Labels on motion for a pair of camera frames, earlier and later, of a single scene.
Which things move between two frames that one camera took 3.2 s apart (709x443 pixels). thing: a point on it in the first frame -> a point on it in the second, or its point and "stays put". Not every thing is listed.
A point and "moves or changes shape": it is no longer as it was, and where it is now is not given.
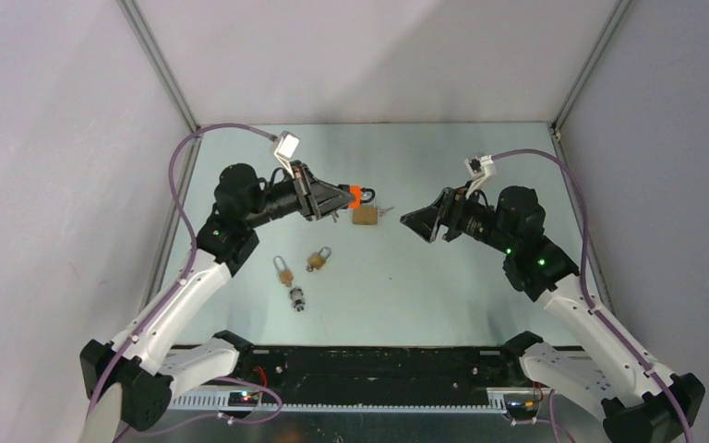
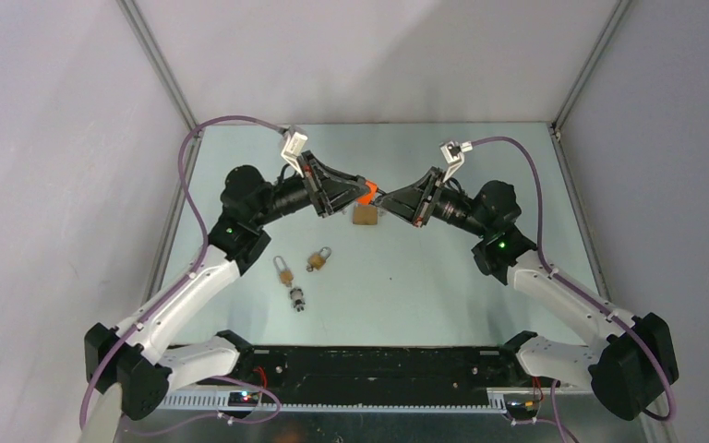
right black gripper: x=447 y=210 -> x=410 y=204
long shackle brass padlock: x=286 y=275 stays put
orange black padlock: x=356 y=190 moves or changes shape
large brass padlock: x=366 y=215 stays put
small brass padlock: x=316 y=260 stays put
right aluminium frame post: x=618 y=12 stays put
